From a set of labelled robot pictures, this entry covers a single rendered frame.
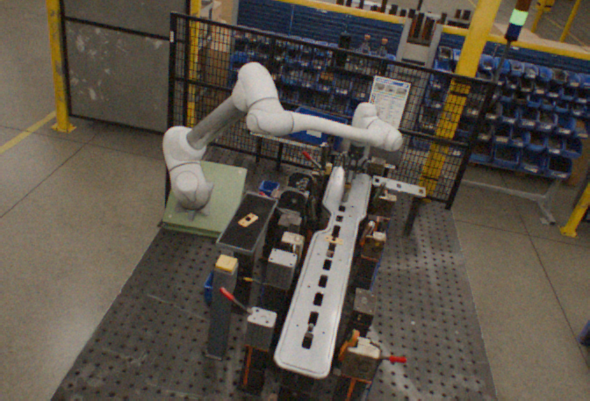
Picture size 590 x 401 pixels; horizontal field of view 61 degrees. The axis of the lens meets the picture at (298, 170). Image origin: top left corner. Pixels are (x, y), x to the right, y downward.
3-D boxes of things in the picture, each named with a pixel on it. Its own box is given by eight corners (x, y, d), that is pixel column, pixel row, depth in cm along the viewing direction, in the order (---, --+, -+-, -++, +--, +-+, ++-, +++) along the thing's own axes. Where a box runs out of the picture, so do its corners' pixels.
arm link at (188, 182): (181, 213, 248) (173, 203, 227) (172, 180, 253) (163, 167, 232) (212, 204, 250) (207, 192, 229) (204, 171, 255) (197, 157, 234)
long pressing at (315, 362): (335, 384, 156) (336, 381, 156) (267, 364, 159) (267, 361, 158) (372, 176, 275) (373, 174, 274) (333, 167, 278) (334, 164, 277)
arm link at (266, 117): (298, 126, 204) (288, 97, 207) (262, 127, 192) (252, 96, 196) (281, 141, 213) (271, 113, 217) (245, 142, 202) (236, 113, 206)
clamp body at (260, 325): (261, 400, 179) (274, 332, 162) (231, 391, 181) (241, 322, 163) (268, 379, 188) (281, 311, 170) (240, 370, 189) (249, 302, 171)
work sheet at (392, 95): (399, 131, 296) (413, 82, 280) (362, 122, 298) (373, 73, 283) (399, 130, 297) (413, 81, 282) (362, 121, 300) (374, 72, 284)
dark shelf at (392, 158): (397, 170, 283) (399, 166, 282) (247, 133, 293) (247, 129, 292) (399, 153, 302) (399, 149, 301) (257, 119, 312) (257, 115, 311)
